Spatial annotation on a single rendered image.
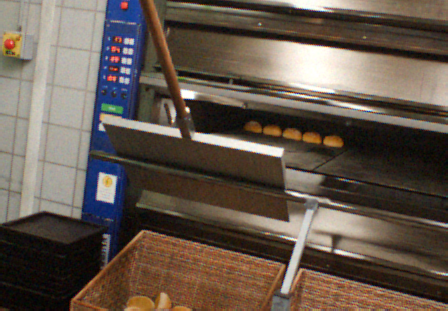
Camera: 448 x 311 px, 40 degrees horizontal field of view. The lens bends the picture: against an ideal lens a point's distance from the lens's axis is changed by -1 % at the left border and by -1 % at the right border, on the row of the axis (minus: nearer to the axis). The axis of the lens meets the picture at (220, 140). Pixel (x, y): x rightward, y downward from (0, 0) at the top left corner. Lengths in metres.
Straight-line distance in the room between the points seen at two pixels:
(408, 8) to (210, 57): 0.69
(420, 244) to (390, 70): 0.57
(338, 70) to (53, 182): 1.20
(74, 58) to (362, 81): 1.10
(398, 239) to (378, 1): 0.78
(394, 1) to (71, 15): 1.20
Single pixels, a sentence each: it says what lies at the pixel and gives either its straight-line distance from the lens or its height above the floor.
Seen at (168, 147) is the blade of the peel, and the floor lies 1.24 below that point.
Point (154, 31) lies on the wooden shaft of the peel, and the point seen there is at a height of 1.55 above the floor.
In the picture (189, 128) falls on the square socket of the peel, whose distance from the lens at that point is 1.69.
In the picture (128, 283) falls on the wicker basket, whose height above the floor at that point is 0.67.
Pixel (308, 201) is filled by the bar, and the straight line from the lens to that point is 1.75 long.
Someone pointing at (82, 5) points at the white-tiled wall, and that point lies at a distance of 2.46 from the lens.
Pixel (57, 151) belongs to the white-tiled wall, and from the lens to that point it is 2.52.
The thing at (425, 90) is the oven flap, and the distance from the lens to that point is 2.07.
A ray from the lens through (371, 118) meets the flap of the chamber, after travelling 1.93.
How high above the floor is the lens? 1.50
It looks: 7 degrees down
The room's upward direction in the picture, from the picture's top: 8 degrees clockwise
